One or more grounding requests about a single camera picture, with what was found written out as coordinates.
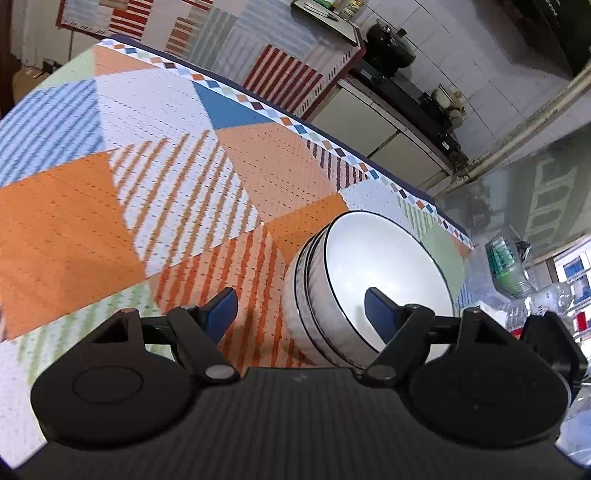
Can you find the kitchen knife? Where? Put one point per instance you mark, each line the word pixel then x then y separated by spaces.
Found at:
pixel 323 10

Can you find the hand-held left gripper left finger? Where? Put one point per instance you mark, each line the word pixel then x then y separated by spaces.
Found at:
pixel 221 310

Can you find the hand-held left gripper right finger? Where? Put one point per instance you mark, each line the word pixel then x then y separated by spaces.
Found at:
pixel 378 314

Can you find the black gas stove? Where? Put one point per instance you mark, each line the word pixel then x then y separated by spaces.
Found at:
pixel 406 92

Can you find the white counter cabinet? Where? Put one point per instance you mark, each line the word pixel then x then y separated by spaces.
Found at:
pixel 360 124

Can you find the green label plastic bottle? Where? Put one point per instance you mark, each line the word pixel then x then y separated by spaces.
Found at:
pixel 505 263

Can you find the cutting board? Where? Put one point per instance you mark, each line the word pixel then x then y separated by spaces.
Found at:
pixel 318 14

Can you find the patchwork tablecloth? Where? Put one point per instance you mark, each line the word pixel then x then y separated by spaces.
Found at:
pixel 69 207

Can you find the white bowl with black rim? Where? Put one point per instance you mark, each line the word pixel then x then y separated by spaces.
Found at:
pixel 369 258
pixel 293 314

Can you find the patchwork counter cloth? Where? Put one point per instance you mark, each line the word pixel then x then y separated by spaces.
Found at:
pixel 277 74

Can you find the black cooking pot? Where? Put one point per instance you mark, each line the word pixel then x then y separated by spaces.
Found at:
pixel 390 46

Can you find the beige wall pipe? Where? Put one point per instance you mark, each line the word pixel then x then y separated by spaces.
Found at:
pixel 531 124

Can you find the cardboard box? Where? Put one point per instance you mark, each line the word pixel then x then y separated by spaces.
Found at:
pixel 27 83

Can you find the clear plastic bottle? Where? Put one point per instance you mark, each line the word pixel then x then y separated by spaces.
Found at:
pixel 549 295

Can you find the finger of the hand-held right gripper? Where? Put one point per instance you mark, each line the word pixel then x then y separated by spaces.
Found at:
pixel 558 350

